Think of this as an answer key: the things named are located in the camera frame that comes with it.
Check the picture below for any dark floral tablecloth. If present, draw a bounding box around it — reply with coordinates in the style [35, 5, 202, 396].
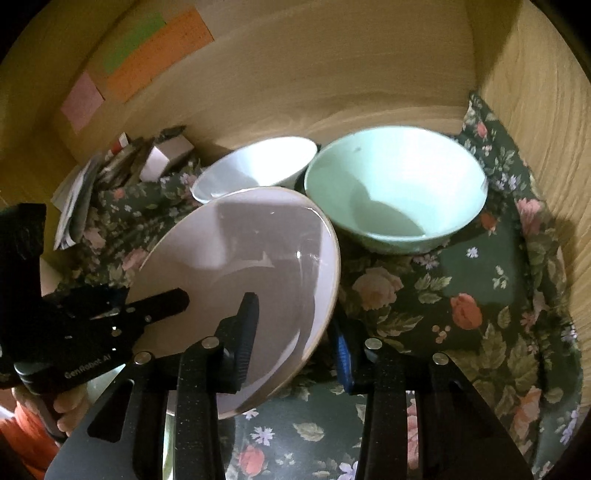
[39, 92, 585, 480]

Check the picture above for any person's left forearm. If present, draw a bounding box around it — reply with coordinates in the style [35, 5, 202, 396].
[0, 399, 61, 462]

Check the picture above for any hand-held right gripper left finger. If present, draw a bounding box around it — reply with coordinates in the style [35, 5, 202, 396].
[44, 292, 260, 480]

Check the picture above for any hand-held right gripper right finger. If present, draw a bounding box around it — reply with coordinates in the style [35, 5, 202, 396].
[329, 318, 534, 480]

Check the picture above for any pink sticky note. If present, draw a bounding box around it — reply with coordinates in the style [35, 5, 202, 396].
[60, 71, 106, 132]

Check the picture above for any person's left hand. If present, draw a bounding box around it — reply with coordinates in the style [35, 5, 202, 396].
[52, 384, 89, 433]

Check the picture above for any pale pink bowl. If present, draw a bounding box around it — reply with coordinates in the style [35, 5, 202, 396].
[130, 187, 341, 421]

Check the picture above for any white bowl with black spots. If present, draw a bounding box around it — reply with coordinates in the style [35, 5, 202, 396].
[191, 137, 319, 206]

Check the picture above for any stack of dark booklets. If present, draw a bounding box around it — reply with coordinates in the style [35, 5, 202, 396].
[95, 136, 155, 190]

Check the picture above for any orange sticky note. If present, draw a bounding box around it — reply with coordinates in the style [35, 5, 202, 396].
[105, 7, 214, 104]

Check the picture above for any green sticky note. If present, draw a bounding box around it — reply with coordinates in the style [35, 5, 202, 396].
[99, 11, 167, 77]

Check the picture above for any mint green bowl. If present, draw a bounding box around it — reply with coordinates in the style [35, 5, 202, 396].
[304, 128, 489, 256]

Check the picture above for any small white box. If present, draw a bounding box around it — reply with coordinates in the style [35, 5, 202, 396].
[139, 134, 195, 183]

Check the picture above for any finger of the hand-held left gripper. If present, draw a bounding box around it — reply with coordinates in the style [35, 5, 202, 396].
[124, 287, 191, 325]

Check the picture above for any stack of white papers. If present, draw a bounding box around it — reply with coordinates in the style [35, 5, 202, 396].
[50, 154, 105, 252]

